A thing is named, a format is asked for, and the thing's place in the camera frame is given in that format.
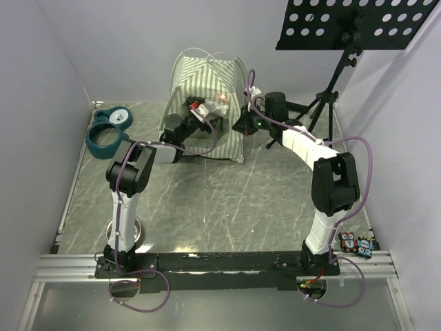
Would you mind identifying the green checkered pet cushion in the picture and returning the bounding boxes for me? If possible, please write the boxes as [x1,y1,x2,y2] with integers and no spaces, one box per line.
[183,130,229,157]

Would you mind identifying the black handheld microphone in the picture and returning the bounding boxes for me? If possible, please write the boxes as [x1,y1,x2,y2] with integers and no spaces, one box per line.
[285,101,309,113]

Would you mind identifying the green striped pet tent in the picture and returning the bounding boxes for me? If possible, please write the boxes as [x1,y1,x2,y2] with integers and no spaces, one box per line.
[159,64,245,163]

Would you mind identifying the black music stand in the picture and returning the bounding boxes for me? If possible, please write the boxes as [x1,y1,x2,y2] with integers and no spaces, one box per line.
[276,0,438,131]

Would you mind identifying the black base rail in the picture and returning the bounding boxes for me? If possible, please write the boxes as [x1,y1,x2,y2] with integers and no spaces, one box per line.
[94,251,340,294]

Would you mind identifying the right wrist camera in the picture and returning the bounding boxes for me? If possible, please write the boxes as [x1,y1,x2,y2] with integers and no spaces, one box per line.
[244,86,263,102]

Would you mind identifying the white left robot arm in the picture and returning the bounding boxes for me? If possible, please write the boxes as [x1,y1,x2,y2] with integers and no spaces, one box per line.
[103,110,219,277]

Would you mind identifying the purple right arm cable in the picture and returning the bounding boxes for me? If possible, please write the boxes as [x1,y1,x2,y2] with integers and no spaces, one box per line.
[244,68,375,308]

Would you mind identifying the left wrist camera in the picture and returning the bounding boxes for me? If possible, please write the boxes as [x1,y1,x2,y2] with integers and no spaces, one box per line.
[186,98,209,122]

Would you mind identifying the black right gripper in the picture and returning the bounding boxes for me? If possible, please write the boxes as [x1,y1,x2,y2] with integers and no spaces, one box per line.
[233,102,274,137]

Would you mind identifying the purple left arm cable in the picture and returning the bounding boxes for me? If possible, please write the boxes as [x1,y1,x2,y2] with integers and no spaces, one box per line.
[108,115,220,314]

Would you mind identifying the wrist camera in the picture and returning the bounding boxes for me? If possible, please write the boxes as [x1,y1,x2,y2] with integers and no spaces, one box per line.
[186,98,209,122]
[244,86,263,102]

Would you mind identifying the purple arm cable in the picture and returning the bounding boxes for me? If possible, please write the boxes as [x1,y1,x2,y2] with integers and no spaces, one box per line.
[244,68,375,308]
[108,115,220,314]

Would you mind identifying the round metal lid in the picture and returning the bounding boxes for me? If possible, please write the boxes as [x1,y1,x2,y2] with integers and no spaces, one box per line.
[105,218,142,243]

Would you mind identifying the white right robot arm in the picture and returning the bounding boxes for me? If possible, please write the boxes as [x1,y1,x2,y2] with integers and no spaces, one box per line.
[233,92,360,275]

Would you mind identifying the teal double pet bowl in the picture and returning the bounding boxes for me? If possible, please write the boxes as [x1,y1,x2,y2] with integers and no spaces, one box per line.
[85,106,133,159]

